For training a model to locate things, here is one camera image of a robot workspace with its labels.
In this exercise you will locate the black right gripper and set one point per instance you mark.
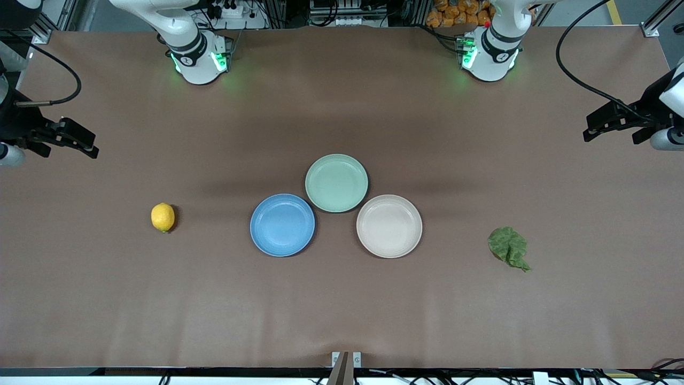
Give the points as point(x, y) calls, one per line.
point(16, 122)

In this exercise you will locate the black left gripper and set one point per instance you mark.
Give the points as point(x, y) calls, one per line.
point(647, 105)

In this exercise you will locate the yellow lemon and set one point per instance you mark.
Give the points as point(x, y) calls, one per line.
point(163, 217)

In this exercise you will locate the green lettuce leaf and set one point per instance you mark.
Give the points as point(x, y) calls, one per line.
point(507, 246)

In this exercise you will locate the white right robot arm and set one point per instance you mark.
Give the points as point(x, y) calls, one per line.
point(187, 32)

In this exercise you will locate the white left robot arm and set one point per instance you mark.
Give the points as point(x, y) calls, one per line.
point(497, 48)

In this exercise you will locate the orange snack bags pile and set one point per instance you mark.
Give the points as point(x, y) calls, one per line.
point(454, 13)

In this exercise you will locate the white power strip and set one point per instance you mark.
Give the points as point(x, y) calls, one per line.
point(235, 12)

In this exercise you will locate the blue plate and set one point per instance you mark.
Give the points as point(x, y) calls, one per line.
point(282, 225)

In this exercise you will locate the beige plate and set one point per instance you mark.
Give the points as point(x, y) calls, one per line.
point(389, 226)

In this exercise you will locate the green plate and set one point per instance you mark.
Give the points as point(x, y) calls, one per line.
point(336, 183)

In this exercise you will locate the white electronics box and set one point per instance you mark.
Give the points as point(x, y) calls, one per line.
point(342, 21)

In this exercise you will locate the aluminium frame post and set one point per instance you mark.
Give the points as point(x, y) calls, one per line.
point(41, 37)
point(650, 29)

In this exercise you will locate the metal camera bracket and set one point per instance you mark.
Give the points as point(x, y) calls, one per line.
point(346, 369)

